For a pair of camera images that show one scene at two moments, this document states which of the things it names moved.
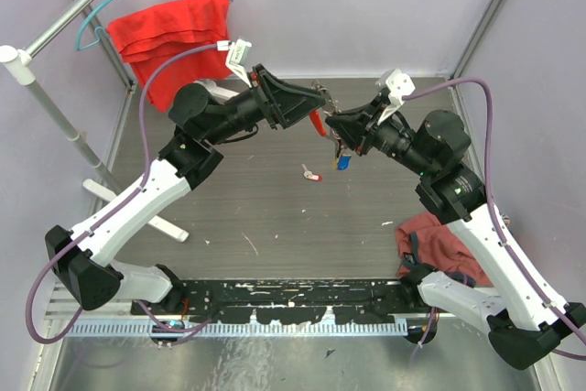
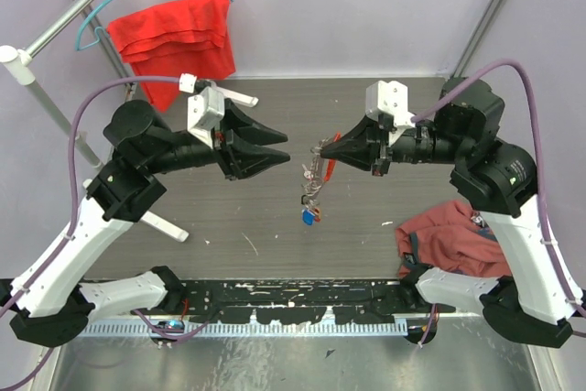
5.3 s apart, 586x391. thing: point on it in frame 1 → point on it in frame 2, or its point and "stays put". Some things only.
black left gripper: x=305 y=99 → x=246 y=163
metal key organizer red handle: x=315 y=117 → x=322 y=169
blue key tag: x=343 y=162 → x=308 y=217
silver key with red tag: x=311 y=176 stays put
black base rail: x=273 y=301 stays put
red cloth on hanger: x=148 y=38 stays put
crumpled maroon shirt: x=431 y=241 stays put
